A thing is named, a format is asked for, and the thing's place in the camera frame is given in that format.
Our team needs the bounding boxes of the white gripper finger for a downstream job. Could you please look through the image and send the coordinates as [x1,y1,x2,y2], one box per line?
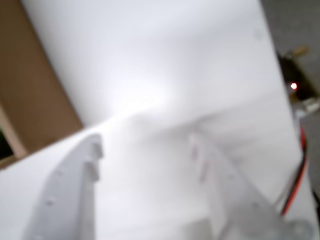
[189,134,289,240]
[21,133,105,240]

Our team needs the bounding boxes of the brown cardboard box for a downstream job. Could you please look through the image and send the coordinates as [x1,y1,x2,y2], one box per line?
[0,0,85,171]

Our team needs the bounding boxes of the dark circuit board brass standoffs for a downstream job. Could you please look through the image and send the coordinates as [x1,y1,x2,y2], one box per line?
[278,45,320,116]

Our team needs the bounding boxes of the red black board cable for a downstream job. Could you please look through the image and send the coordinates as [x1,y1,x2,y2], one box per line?
[275,124,311,219]

